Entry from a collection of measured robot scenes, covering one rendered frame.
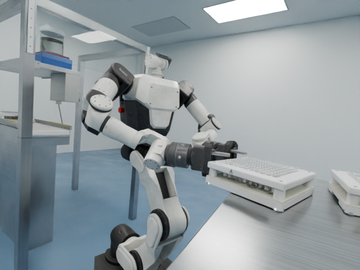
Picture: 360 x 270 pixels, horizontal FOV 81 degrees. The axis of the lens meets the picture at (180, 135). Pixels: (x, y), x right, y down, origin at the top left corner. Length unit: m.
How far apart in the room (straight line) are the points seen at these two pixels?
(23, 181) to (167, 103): 1.03
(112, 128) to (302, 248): 0.61
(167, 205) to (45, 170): 1.13
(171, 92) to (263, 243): 0.84
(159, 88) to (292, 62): 3.66
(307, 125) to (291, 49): 1.39
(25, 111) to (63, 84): 0.34
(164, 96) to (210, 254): 0.83
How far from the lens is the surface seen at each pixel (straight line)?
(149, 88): 1.03
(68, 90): 1.74
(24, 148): 1.59
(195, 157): 0.73
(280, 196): 0.60
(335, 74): 4.38
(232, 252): 0.40
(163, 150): 0.75
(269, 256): 0.42
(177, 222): 1.05
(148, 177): 1.05
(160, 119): 1.08
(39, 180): 1.91
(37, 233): 2.07
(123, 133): 0.76
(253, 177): 0.61
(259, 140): 4.45
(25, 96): 1.57
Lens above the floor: 1.10
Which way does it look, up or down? 5 degrees down
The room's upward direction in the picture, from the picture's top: 6 degrees clockwise
